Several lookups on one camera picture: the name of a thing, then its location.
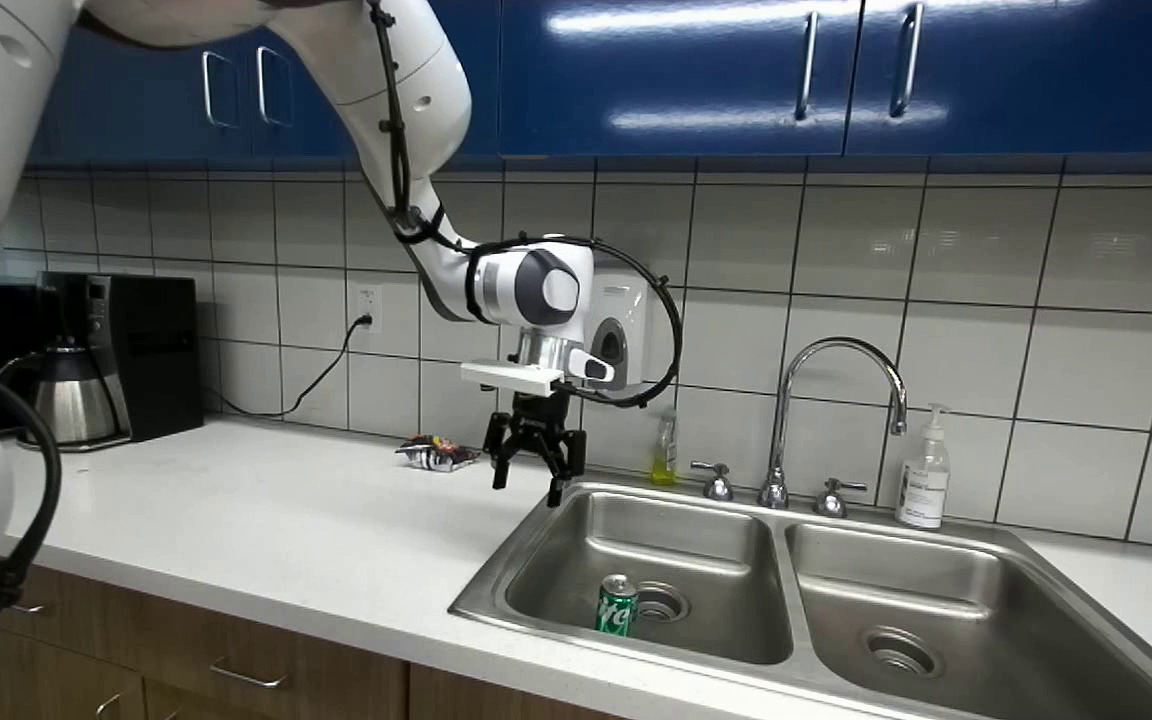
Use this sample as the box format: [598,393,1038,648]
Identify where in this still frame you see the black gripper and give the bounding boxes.
[485,393,589,504]

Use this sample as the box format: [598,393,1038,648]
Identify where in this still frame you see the green soda can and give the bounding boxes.
[598,571,639,638]

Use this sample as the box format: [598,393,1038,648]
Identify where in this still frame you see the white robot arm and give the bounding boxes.
[0,0,593,613]

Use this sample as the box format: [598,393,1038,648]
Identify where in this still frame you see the stainless steel double sink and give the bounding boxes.
[455,483,1152,720]

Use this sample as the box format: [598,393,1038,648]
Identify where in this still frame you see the crumpled snack wrapper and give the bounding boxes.
[395,436,477,474]

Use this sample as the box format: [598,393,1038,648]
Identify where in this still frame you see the yellow dish soap bottle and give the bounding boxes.
[649,411,675,487]

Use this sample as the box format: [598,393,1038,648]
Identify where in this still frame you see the chrome gooseneck faucet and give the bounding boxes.
[679,333,907,509]

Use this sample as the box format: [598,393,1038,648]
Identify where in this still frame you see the blue upper cabinets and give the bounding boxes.
[28,0,1152,168]

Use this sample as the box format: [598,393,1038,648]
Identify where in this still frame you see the clear soap pump bottle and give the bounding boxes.
[897,411,954,528]

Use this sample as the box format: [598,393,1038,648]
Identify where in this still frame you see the black coffee maker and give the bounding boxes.
[44,272,206,440]

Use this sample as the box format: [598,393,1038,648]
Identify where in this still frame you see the steel coffee carafe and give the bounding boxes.
[35,345,123,450]

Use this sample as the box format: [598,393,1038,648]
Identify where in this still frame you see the wooden lower cabinets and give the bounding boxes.
[0,569,609,720]

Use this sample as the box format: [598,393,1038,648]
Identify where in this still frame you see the white wall soap dispenser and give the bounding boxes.
[589,272,655,400]

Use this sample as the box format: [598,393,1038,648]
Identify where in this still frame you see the black power cord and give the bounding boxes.
[209,314,378,424]

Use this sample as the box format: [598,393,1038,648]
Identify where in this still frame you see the white wall outlet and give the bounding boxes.
[348,281,380,333]

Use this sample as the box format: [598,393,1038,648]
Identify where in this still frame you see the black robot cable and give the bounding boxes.
[364,0,687,411]

